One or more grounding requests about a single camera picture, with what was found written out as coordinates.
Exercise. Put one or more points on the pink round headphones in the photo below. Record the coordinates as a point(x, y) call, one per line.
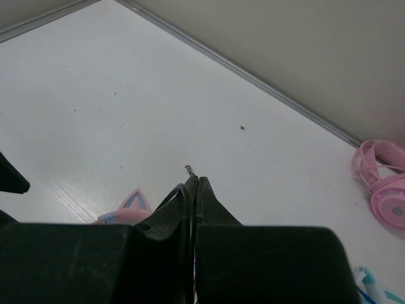
point(380, 165)

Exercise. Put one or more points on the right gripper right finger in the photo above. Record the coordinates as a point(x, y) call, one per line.
point(236, 263)

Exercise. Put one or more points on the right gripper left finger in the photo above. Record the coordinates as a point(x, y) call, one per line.
point(149, 262)

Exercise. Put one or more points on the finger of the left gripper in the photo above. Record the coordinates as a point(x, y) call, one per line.
point(11, 181)

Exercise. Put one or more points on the pink blue cat-ear headphones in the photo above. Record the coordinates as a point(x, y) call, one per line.
point(133, 209)

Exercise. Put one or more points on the aluminium frame rail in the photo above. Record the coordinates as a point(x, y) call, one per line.
point(41, 20)

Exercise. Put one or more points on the teal white cat-ear headphones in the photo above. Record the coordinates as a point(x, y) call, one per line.
point(372, 291)

